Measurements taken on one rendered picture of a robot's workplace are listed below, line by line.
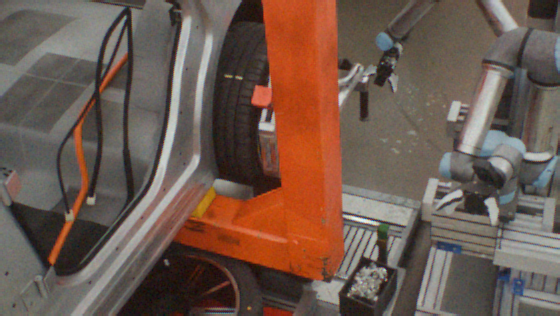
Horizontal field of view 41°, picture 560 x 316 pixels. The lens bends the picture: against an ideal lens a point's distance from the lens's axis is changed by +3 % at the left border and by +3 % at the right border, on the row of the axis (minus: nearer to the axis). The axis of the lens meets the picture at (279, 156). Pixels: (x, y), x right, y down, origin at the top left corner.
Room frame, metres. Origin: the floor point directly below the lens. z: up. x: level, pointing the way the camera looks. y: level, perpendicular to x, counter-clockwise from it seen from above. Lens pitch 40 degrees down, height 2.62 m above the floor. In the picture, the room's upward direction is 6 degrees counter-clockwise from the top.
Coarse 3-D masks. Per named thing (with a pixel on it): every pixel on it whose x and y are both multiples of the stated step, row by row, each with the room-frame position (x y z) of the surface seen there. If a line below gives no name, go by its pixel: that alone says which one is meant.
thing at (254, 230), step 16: (272, 192) 2.01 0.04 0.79; (208, 208) 2.07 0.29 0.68; (224, 208) 2.07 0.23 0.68; (240, 208) 2.05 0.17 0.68; (256, 208) 1.97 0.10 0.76; (272, 208) 1.89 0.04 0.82; (192, 224) 2.03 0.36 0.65; (208, 224) 1.99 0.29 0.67; (224, 224) 1.98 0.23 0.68; (240, 224) 1.96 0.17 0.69; (256, 224) 1.92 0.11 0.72; (272, 224) 1.89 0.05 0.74; (176, 240) 2.07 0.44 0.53; (192, 240) 2.03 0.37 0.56; (208, 240) 2.00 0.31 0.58; (224, 240) 1.97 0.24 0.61; (240, 240) 1.93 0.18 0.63; (256, 240) 1.90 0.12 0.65; (272, 240) 1.87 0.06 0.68; (240, 256) 1.94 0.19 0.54; (256, 256) 1.91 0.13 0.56; (272, 256) 1.88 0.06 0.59; (288, 256) 1.84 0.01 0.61
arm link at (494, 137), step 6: (492, 132) 1.91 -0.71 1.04; (498, 132) 1.90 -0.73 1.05; (486, 138) 1.88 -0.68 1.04; (492, 138) 1.88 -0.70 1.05; (498, 138) 1.87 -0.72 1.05; (504, 138) 1.87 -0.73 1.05; (486, 144) 1.85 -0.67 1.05; (492, 144) 1.85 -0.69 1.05; (486, 150) 1.83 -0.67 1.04; (492, 150) 1.82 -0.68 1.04; (480, 156) 1.84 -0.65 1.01; (486, 156) 1.83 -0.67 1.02
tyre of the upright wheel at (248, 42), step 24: (240, 24) 2.59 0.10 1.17; (264, 24) 2.60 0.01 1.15; (240, 48) 2.41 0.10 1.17; (264, 48) 2.38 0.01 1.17; (240, 72) 2.30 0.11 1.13; (264, 72) 2.31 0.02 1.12; (216, 96) 2.27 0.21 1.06; (240, 96) 2.23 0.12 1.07; (216, 120) 2.22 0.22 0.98; (240, 120) 2.18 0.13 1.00; (216, 144) 2.20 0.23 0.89; (240, 144) 2.15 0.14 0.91; (240, 168) 2.16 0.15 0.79
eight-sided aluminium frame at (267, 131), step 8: (264, 112) 2.21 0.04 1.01; (264, 120) 2.19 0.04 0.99; (272, 120) 2.18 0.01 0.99; (264, 128) 2.17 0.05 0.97; (272, 128) 2.16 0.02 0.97; (264, 136) 2.16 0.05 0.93; (272, 136) 2.15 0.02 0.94; (264, 144) 2.17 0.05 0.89; (272, 144) 2.15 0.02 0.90; (264, 152) 2.17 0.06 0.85; (272, 152) 2.15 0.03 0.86; (264, 160) 2.17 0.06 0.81; (272, 160) 2.15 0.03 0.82; (264, 168) 2.17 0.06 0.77; (272, 168) 2.16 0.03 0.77; (272, 176) 2.18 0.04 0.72; (280, 176) 2.16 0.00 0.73
